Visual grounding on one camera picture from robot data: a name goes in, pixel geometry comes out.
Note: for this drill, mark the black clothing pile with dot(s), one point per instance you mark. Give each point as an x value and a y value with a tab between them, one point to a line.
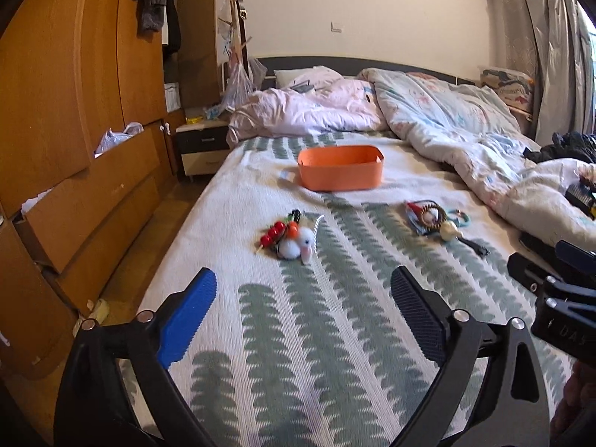
570	146

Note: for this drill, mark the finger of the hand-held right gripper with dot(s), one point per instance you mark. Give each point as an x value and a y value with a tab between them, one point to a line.
528	272
577	258

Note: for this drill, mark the pink crumpled duvet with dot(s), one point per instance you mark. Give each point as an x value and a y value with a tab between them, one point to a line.
316	107

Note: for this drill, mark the white pompom carrot hair clip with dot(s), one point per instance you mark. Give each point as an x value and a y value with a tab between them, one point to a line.
298	244

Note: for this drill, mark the wall switch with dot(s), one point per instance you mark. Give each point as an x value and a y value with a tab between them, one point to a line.
336	27

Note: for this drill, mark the hanging clear plastic bag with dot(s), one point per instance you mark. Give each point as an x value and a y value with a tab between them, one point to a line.
240	84

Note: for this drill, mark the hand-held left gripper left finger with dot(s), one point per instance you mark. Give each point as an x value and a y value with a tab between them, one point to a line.
188	316

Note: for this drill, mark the dark bed headboard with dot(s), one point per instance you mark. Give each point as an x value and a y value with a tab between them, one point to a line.
326	62

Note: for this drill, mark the wooden clothes rack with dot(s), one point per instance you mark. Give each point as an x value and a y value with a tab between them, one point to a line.
235	32

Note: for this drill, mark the white black nightstand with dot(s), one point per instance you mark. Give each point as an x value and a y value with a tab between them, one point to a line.
202	149

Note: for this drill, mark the white storage box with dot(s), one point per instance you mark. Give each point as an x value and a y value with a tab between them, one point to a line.
172	97

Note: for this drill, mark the red ball hair clip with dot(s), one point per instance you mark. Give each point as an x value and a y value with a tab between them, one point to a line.
274	233

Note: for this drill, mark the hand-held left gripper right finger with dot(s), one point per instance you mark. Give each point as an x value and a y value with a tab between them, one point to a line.
416	314

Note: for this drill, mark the white pearl claw clip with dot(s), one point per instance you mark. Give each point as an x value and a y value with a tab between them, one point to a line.
318	228

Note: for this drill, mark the white printed duvet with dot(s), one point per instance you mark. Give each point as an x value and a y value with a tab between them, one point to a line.
465	121

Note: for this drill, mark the white plastic bag in drawer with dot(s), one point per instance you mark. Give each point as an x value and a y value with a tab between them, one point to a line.
116	139

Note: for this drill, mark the printed pillow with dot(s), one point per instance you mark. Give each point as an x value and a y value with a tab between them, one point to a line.
510	88

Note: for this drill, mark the white green patterned bed blanket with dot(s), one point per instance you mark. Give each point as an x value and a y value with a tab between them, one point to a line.
326	335

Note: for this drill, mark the white pillow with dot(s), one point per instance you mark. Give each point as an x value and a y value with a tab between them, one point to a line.
302	77

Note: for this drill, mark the person's right hand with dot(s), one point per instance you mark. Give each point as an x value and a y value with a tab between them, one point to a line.
582	396

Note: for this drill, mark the yellow packet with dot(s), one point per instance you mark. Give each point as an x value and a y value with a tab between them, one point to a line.
193	119

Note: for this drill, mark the orange storage box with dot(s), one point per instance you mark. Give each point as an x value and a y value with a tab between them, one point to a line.
340	167

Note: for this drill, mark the cream tulip hair clip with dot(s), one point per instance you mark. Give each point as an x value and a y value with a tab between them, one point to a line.
449	232

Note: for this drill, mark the wooden wardrobe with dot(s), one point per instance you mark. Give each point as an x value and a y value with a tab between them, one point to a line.
56	125

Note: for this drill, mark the grey curtain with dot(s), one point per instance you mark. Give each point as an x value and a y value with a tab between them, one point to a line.
545	46

